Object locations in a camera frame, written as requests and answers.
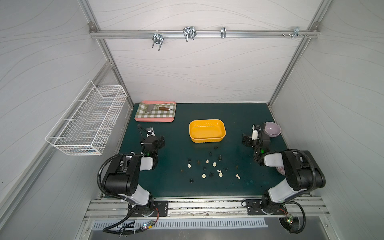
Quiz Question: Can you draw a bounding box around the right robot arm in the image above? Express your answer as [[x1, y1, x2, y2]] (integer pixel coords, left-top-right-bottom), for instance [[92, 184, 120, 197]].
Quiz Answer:
[[242, 123, 326, 207]]

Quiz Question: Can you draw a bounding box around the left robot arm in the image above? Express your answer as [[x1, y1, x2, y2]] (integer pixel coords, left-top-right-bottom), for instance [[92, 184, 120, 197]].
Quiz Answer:
[[97, 136, 166, 206]]

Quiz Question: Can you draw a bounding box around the yellow plastic storage box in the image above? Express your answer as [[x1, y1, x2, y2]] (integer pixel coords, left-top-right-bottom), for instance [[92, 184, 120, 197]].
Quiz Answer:
[[189, 119, 226, 144]]

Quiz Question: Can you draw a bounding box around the purple bowl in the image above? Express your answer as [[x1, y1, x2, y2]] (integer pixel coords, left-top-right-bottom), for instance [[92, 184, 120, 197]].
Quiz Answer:
[[264, 122, 282, 138]]

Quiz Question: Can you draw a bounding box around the pink tray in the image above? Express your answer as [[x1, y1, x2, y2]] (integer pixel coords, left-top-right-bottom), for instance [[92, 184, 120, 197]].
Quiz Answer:
[[135, 101, 177, 123]]

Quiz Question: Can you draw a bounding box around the pink striped plate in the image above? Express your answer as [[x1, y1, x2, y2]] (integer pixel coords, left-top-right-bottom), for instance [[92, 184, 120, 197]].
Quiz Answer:
[[276, 166, 286, 176]]

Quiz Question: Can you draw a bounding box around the green checkered cloth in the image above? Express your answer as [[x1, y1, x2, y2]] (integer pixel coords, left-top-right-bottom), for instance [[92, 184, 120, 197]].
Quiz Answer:
[[135, 103, 177, 119]]

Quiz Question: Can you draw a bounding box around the metal hook clamp left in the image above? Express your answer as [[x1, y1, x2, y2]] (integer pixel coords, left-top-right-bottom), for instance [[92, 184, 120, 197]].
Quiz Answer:
[[152, 33, 164, 51]]

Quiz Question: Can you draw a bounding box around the metal hook clamp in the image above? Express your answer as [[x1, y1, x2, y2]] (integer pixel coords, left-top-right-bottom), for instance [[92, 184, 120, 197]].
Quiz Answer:
[[152, 33, 164, 51], [282, 27, 309, 39], [183, 27, 197, 42]]

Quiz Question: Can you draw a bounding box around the metal hook clamp right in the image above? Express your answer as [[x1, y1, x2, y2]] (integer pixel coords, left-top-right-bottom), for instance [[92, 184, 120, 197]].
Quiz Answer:
[[282, 27, 309, 39]]

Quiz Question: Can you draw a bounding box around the metal hook small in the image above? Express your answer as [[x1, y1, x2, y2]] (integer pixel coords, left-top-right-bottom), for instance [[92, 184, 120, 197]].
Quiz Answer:
[[221, 27, 227, 39]]

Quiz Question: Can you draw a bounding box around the metal hook clamp middle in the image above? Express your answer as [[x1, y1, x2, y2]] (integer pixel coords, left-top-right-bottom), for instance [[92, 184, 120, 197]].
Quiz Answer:
[[183, 27, 197, 42]]

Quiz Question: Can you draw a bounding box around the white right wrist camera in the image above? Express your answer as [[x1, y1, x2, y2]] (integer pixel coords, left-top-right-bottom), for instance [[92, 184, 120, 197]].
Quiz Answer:
[[252, 125, 259, 141]]

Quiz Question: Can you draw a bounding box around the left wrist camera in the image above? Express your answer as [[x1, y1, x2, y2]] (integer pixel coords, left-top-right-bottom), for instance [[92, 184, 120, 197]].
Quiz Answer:
[[146, 127, 155, 137]]

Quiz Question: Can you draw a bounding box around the wooden handled spatula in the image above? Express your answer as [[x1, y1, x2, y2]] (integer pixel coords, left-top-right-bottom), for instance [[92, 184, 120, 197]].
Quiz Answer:
[[146, 104, 173, 113]]

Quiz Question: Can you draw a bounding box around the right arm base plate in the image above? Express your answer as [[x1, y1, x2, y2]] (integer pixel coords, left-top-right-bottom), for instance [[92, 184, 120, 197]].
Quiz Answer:
[[241, 199, 288, 216]]

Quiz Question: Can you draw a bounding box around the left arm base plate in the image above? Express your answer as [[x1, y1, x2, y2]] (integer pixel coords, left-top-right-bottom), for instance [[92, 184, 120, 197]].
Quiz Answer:
[[128, 200, 169, 218]]

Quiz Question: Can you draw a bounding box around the left black cable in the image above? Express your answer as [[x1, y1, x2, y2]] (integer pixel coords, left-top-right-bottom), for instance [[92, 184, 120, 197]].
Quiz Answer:
[[96, 152, 163, 236]]

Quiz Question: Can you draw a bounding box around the white wire basket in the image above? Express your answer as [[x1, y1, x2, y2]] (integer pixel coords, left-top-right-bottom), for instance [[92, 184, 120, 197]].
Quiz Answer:
[[45, 80, 128, 156]]

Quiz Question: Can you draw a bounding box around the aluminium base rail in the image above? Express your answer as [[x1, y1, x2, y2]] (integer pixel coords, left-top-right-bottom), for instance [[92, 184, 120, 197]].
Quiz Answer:
[[84, 196, 331, 220]]

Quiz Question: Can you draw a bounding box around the aluminium crossbar rail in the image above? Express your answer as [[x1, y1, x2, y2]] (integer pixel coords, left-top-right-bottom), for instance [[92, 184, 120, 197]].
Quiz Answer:
[[90, 29, 320, 39]]

